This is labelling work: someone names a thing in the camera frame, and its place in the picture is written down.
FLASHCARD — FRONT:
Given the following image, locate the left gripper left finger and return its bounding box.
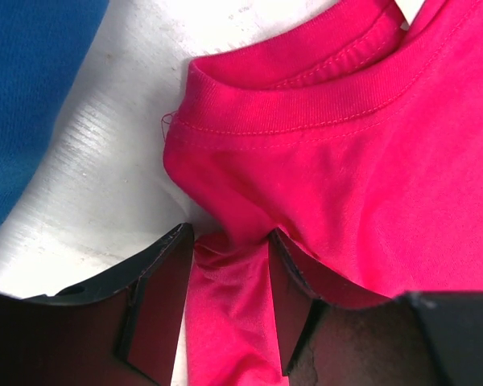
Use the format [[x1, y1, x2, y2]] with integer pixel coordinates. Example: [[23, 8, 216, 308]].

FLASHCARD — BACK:
[[0, 224, 194, 385]]

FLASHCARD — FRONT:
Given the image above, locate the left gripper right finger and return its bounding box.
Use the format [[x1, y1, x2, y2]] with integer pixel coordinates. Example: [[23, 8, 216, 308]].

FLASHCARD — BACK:
[[269, 230, 483, 385]]

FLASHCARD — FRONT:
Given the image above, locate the pink t shirt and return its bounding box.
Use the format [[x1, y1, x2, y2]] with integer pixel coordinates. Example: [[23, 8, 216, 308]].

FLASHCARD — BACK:
[[163, 1, 483, 385]]

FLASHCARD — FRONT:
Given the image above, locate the blue t shirt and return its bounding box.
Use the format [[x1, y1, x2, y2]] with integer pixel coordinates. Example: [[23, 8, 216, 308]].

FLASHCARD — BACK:
[[0, 1, 108, 227]]

